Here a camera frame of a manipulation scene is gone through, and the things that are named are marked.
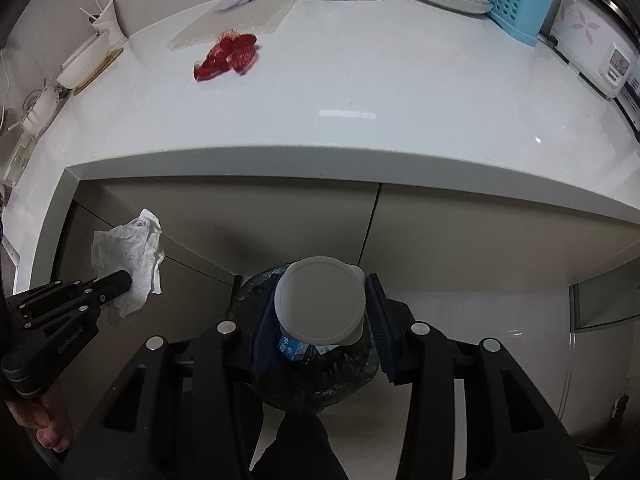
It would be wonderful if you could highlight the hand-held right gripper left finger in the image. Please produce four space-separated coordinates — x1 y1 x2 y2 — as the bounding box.
60 272 281 480

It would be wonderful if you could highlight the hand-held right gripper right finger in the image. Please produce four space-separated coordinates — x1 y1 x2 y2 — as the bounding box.
365 272 591 480

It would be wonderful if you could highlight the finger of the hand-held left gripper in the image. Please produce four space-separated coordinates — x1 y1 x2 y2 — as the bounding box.
22 287 133 328
15 270 132 311

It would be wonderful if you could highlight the blue white milk carton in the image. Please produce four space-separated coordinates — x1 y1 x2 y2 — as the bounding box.
277 335 313 361

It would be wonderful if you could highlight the white tissue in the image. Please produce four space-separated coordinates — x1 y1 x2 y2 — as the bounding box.
91 208 166 318

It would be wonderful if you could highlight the white pill bottle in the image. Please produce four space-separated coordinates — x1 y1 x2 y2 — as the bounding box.
274 256 368 346

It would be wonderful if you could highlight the black mesh trash bin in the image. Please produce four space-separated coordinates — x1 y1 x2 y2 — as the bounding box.
227 262 383 413

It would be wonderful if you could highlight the red mesh net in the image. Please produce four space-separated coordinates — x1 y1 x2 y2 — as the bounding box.
194 31 261 82

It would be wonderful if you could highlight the clear bubble wrap sheet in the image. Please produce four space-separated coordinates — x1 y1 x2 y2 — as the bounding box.
167 0 303 52

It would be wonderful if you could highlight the person's left hand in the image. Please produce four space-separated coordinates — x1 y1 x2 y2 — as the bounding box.
7 390 75 453

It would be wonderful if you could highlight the person's dark trouser leg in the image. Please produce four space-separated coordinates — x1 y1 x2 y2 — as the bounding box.
250 410 348 480

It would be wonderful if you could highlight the grey base cabinet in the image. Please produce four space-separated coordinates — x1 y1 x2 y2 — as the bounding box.
65 177 640 291

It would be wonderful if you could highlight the white bowl with utensils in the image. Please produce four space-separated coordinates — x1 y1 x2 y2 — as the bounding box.
20 87 63 136

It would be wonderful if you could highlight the large white bowl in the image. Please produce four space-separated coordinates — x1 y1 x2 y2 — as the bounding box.
56 35 112 88

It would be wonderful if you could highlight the round wooden coaster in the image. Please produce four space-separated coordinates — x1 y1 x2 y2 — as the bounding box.
72 47 125 96

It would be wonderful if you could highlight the white slanted cup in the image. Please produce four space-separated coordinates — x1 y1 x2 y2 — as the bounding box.
92 0 128 43

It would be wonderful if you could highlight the blue plastic utensil holder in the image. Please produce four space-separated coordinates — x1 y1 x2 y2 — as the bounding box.
486 0 555 48

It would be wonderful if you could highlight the white floral rice cooker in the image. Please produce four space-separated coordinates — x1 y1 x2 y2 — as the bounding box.
550 0 640 98

